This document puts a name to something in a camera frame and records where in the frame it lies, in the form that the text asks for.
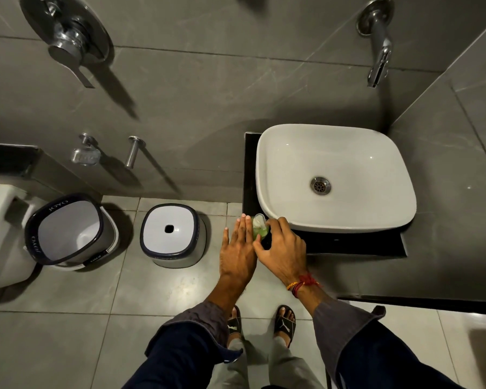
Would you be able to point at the red thread wristband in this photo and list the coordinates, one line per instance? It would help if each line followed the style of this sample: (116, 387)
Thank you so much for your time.
(305, 280)

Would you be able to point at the black stone basin counter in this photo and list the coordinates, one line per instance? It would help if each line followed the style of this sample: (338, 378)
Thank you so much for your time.
(348, 243)

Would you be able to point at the chrome wall bar holder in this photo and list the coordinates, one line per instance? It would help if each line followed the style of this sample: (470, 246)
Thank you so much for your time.
(133, 151)

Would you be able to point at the chrome shower mixer valve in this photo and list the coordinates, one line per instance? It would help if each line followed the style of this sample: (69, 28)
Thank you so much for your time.
(71, 32)

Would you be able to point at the chrome wall tap spout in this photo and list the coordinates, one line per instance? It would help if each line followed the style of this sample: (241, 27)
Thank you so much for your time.
(381, 48)

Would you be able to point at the black sandal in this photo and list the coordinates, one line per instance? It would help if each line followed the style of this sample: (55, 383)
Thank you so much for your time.
(235, 324)
(285, 326)

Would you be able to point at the orange thread wristband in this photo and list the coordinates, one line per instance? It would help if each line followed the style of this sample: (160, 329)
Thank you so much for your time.
(291, 285)

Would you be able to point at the white toilet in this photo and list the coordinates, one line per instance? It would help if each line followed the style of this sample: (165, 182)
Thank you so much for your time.
(4, 238)

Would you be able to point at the white stool with navy rim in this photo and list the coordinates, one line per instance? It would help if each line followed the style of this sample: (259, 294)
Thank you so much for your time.
(170, 234)

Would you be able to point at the person's right hand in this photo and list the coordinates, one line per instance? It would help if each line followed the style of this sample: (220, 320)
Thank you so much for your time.
(281, 255)

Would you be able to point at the person's right middle finger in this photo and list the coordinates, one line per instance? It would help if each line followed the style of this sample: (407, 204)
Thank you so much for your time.
(285, 227)

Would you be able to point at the person's left hand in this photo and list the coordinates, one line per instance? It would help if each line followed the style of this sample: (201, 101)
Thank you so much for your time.
(238, 255)

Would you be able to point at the white bucket with navy rim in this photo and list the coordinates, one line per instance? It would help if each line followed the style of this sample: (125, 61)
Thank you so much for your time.
(69, 230)

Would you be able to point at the white ceramic wash basin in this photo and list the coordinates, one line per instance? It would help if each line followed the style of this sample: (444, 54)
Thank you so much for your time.
(360, 157)

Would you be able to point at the person's left forearm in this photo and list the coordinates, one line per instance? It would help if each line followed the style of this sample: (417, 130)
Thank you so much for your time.
(210, 320)

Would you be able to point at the person's left little finger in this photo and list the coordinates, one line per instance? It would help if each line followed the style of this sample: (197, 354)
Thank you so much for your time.
(225, 241)

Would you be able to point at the green liquid soap bottle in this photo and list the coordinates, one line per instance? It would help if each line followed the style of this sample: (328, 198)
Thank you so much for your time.
(259, 227)

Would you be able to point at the person's grey trousers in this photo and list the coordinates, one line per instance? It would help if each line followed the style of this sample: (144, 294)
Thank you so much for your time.
(287, 368)

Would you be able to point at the person's right thumb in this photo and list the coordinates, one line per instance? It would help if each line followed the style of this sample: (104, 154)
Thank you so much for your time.
(260, 250)

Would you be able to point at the chrome sink drain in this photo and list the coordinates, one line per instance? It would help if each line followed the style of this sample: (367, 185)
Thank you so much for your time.
(320, 185)

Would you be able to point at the person's right forearm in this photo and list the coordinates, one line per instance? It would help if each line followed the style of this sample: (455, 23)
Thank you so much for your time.
(348, 336)

